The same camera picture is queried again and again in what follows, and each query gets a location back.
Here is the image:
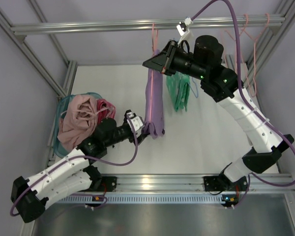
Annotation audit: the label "purple trousers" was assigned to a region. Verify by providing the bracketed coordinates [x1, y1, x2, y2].
[141, 49, 166, 140]

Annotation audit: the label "pink wire hanger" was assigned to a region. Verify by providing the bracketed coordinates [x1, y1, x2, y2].
[148, 23, 158, 123]

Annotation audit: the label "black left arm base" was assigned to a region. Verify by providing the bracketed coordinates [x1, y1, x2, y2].
[83, 166, 118, 192]

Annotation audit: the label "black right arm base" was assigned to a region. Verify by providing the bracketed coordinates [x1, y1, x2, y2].
[203, 170, 235, 192]

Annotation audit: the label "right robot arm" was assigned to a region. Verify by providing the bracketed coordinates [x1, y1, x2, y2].
[143, 35, 294, 190]

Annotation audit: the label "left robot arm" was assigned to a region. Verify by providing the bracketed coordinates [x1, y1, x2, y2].
[10, 110, 144, 223]

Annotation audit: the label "green tie-dye trousers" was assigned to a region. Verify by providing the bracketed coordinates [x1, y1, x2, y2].
[166, 72, 190, 112]

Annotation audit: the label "pink camouflage trousers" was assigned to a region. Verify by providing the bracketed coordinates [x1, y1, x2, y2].
[95, 98, 116, 127]

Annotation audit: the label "pale pink garment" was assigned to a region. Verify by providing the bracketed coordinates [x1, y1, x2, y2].
[58, 94, 98, 152]

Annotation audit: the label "teal plastic laundry basket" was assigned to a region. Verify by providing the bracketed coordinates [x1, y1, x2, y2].
[53, 92, 102, 157]

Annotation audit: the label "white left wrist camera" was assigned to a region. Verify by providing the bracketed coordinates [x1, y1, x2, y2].
[125, 110, 144, 132]

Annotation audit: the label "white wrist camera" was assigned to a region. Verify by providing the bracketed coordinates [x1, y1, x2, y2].
[176, 17, 193, 45]
[125, 110, 144, 132]

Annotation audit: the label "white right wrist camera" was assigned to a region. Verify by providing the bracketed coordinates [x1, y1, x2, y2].
[176, 17, 193, 45]

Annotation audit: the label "blue wire hanger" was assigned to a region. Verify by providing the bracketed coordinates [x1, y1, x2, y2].
[185, 16, 200, 97]

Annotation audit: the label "perforated grey cable tray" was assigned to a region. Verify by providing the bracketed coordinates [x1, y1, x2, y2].
[59, 193, 239, 204]

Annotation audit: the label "left aluminium frame post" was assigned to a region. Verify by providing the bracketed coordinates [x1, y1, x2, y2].
[0, 8, 78, 98]

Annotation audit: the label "aluminium frame post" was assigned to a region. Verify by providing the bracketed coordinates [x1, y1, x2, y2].
[222, 0, 295, 146]
[0, 8, 78, 98]

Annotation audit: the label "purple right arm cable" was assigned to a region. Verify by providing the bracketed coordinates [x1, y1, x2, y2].
[190, 0, 295, 189]

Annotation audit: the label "right aluminium frame post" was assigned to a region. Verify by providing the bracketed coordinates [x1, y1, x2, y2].
[222, 0, 295, 146]

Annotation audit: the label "aluminium front rail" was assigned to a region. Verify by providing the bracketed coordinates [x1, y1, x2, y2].
[34, 173, 293, 195]

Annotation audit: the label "aluminium hanging rail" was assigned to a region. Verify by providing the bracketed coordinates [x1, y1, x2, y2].
[10, 14, 286, 37]

